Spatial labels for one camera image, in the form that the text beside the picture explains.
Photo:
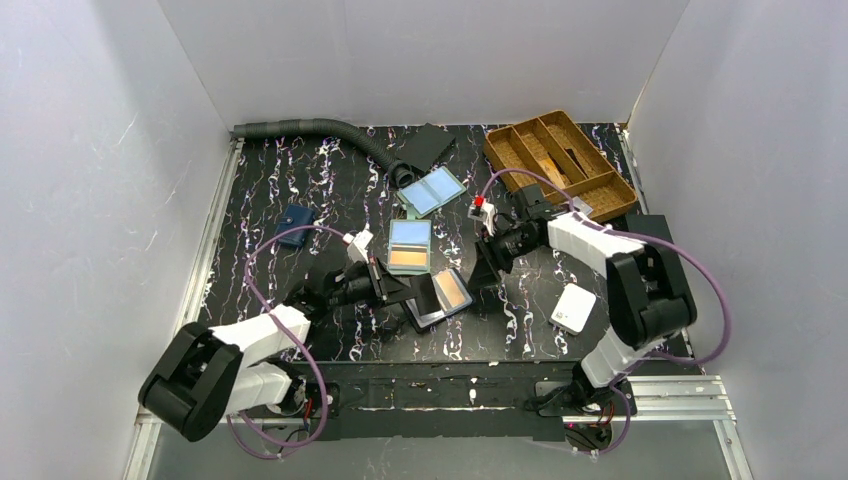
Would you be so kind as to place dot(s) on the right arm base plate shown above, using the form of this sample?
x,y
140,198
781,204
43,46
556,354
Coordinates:
x,y
551,399

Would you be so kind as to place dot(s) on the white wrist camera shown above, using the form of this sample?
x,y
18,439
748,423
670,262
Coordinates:
x,y
483,212
357,245

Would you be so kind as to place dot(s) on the wooden piece in tray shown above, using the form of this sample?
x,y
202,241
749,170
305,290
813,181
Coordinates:
x,y
553,171

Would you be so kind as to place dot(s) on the card in tray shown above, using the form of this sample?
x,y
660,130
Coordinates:
x,y
581,206

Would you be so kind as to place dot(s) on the black card holder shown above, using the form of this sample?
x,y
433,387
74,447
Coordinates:
x,y
424,309

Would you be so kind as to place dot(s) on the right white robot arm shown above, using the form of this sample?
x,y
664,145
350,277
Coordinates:
x,y
613,255

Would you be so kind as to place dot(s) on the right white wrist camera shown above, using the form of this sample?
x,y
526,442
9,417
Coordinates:
x,y
483,212

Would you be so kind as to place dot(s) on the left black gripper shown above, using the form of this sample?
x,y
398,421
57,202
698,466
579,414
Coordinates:
x,y
383,283

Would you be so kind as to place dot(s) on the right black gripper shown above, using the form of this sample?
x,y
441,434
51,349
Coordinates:
x,y
486,258

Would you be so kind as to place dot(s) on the orange credit card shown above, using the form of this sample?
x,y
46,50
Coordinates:
x,y
451,291

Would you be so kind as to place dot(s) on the black box right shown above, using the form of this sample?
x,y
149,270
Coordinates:
x,y
670,304

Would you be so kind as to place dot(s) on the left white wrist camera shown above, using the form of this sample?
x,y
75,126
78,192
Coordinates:
x,y
357,245

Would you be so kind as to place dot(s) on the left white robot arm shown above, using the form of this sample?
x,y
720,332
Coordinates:
x,y
207,373

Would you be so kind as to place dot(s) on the white box with code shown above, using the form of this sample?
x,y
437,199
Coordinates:
x,y
572,309

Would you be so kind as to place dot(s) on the wicker divided tray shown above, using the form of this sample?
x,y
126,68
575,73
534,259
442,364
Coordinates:
x,y
556,148

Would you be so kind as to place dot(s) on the black square pad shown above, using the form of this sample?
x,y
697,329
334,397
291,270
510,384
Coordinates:
x,y
425,148

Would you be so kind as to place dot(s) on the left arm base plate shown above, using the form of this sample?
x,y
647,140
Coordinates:
x,y
302,401

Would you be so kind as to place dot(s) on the blue snap wallet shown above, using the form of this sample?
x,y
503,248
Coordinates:
x,y
289,231

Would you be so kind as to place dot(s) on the green card holder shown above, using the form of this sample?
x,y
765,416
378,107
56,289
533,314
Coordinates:
x,y
431,192
409,246

